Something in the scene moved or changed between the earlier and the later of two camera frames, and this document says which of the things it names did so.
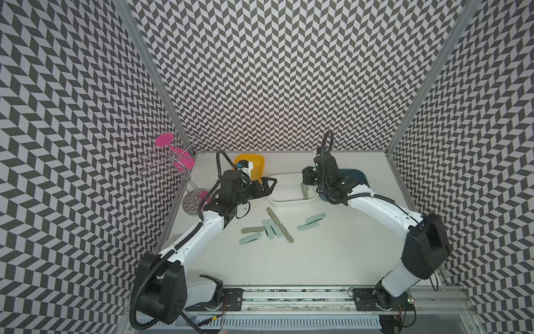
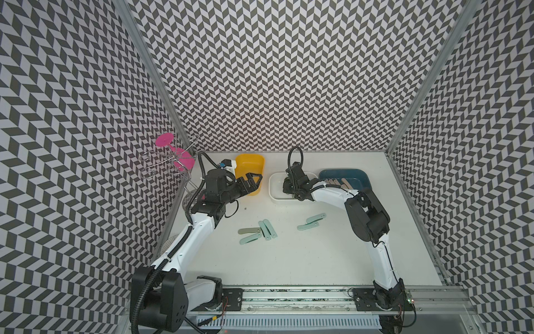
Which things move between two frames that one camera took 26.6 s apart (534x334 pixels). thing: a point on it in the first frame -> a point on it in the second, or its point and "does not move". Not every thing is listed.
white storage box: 288,188 does not move
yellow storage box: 259,165 does not move
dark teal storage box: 354,174 does not move
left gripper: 266,190 -> 252,187
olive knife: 248,229 does not move
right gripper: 308,169 -> 286,185
